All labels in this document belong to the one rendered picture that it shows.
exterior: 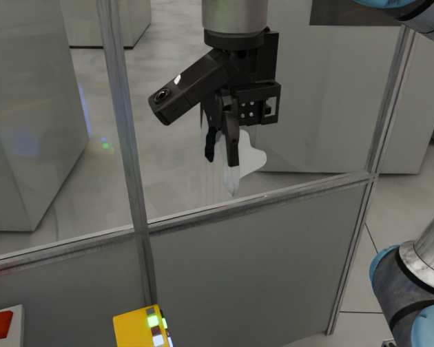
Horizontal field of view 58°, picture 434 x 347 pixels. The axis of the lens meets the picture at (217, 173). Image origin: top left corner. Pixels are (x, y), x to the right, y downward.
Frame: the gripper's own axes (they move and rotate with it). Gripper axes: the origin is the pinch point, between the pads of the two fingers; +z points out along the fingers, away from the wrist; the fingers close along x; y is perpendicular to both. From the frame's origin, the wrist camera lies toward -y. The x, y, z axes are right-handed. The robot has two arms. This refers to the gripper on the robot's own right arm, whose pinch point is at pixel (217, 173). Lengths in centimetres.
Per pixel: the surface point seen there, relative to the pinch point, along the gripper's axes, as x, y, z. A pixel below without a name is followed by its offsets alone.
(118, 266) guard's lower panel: 46, -16, 61
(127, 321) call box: 10.2, -16.6, 40.8
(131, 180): 45, -8, 29
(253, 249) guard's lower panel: 45, 31, 71
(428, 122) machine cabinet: 138, 215, 97
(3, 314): 38, -48, 60
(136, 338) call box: 5.6, -15.5, 40.8
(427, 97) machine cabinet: 141, 209, 78
